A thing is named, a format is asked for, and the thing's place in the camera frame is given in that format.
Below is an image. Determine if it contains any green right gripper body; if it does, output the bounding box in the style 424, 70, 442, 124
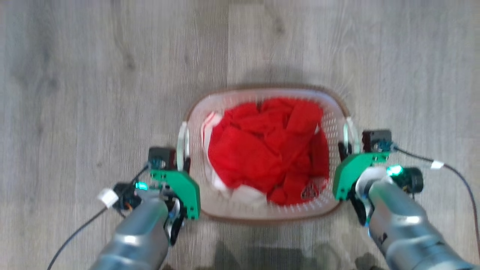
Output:
332, 151, 390, 201

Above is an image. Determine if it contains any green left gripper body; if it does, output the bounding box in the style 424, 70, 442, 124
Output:
149, 169, 201, 220

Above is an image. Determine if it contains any white plastic laundry basket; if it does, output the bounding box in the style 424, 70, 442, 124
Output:
177, 85, 361, 222

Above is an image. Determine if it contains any white garment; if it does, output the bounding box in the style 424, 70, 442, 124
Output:
202, 111, 271, 206

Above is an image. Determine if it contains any red garment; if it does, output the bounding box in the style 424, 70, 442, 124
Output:
207, 97, 330, 206

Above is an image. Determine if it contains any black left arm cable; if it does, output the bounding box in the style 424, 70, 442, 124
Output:
46, 164, 150, 270

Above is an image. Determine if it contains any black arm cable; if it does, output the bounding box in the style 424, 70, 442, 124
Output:
46, 164, 150, 270
392, 146, 480, 259

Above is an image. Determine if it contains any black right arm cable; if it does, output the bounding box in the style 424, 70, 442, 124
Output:
392, 146, 480, 259

